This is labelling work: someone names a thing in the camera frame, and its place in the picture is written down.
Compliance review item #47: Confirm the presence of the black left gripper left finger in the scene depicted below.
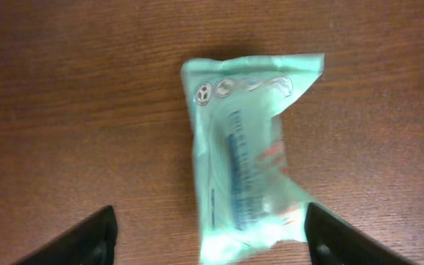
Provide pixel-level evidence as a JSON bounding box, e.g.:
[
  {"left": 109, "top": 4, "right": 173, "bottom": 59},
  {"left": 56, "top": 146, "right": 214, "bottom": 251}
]
[{"left": 15, "top": 205, "right": 118, "bottom": 265}]

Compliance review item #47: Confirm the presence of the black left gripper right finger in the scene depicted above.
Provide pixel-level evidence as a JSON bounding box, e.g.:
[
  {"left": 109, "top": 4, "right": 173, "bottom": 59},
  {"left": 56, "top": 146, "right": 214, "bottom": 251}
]
[{"left": 304, "top": 202, "right": 414, "bottom": 265}]

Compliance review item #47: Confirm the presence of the light green wipes packet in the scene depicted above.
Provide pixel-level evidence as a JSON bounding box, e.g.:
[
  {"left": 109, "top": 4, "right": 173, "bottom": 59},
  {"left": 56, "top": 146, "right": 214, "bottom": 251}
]
[{"left": 181, "top": 54, "right": 325, "bottom": 264}]

